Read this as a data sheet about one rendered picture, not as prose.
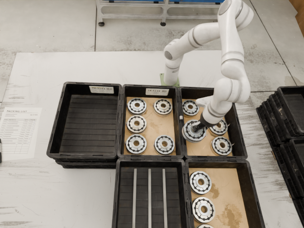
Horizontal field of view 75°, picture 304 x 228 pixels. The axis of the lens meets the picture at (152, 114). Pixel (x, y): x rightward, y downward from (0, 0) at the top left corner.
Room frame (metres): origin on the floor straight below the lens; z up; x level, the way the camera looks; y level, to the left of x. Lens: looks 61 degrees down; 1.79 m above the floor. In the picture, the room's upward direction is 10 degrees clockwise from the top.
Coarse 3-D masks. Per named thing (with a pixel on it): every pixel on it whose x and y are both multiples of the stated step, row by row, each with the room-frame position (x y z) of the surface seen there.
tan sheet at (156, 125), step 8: (152, 104) 0.59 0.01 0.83; (128, 112) 0.52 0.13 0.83; (152, 112) 0.54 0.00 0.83; (152, 120) 0.49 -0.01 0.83; (160, 120) 0.50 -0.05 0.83; (168, 120) 0.51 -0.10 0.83; (152, 128) 0.45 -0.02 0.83; (160, 128) 0.45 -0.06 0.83; (168, 128) 0.46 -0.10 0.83; (128, 136) 0.38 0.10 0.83; (144, 136) 0.39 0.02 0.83; (152, 136) 0.40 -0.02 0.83; (136, 144) 0.34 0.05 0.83; (152, 144) 0.36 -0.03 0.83; (144, 152) 0.31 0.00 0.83; (152, 152) 0.32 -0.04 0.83
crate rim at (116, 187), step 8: (120, 160) 0.22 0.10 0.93; (128, 160) 0.23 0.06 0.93; (136, 160) 0.24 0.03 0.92; (144, 160) 0.24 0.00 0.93; (152, 160) 0.25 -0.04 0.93; (160, 160) 0.25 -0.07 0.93; (168, 160) 0.27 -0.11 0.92; (176, 160) 0.27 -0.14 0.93; (184, 168) 0.24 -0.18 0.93; (184, 176) 0.21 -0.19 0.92; (184, 184) 0.17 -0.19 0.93; (184, 192) 0.14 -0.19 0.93; (112, 216) 0.01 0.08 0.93; (112, 224) -0.02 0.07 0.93
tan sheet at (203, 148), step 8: (200, 112) 0.60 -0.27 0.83; (184, 120) 0.53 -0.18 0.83; (224, 120) 0.57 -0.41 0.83; (208, 136) 0.46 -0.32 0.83; (224, 136) 0.48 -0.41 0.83; (192, 144) 0.40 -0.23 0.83; (200, 144) 0.40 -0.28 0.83; (208, 144) 0.41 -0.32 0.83; (192, 152) 0.35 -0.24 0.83; (200, 152) 0.36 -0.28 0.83; (208, 152) 0.37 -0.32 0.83
